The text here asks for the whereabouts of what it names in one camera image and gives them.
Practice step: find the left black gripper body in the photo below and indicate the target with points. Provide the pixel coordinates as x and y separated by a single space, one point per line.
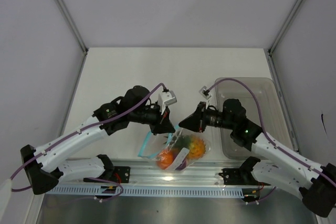
146 115

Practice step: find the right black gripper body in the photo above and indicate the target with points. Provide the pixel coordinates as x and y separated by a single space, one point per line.
214 118

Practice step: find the clear zip top bag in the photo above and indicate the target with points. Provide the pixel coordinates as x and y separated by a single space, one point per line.
154 144

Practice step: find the orange toy pumpkin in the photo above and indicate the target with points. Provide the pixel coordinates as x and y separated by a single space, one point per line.
164 159

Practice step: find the purple toy onion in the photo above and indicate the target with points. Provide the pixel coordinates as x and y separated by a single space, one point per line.
182 166

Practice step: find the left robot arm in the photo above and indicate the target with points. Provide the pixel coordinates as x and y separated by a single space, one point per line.
48 165

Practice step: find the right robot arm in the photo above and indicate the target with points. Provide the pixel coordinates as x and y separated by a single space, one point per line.
311 182

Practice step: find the clear plastic food container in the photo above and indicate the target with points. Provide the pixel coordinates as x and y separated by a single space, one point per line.
264 90

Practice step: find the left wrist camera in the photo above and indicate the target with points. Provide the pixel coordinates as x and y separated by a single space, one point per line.
165 99

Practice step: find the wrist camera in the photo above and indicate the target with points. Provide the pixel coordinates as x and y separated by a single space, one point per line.
205 93
165 99

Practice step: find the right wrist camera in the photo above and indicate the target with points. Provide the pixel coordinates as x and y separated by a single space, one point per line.
205 93

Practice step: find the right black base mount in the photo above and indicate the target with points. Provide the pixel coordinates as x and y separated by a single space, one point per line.
239 176

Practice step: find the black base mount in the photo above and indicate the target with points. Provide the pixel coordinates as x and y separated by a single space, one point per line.
239 176
118 174

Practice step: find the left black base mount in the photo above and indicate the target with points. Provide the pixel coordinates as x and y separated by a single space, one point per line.
118 174

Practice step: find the slotted cable duct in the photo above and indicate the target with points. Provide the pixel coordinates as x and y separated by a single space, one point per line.
148 191

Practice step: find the right frame post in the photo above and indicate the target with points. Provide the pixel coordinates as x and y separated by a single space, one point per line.
295 9

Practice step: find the frame post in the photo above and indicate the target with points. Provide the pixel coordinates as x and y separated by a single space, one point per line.
295 9
71 24

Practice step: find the left frame post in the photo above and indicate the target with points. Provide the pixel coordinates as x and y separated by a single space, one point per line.
71 24

